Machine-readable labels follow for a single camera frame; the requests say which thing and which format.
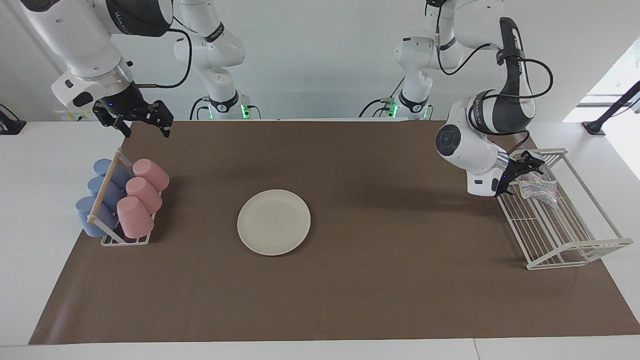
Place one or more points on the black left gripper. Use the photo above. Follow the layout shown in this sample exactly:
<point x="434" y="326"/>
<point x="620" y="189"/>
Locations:
<point x="512" y="170"/>

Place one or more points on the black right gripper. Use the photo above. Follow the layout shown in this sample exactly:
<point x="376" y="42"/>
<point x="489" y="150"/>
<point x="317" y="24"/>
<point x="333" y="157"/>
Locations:
<point x="125" y="105"/>

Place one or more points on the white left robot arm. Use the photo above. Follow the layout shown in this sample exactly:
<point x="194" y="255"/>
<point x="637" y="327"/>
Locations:
<point x="470" y="145"/>

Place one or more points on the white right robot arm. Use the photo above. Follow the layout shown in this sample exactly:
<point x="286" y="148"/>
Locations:
<point x="75" y="40"/>

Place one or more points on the cream round plate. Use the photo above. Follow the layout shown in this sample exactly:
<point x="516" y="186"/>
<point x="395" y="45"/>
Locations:
<point x="274" y="222"/>

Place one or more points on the pink plastic cup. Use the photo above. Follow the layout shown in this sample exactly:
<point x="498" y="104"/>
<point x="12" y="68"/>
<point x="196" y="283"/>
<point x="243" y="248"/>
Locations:
<point x="145" y="192"/>
<point x="152" y="172"/>
<point x="135" y="220"/>

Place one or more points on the blue plastic cup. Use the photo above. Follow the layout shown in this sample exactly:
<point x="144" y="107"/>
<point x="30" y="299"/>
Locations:
<point x="85" y="215"/>
<point x="101" y="166"/>
<point x="115" y="195"/>

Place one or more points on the white cup holder rack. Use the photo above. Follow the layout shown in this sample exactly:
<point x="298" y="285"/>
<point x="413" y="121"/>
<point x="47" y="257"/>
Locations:
<point x="105" y="186"/>

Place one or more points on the brown table mat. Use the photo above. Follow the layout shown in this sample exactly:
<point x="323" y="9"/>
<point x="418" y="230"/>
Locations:
<point x="350" y="280"/>

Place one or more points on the white wall socket box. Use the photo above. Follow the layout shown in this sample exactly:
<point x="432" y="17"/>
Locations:
<point x="75" y="116"/>

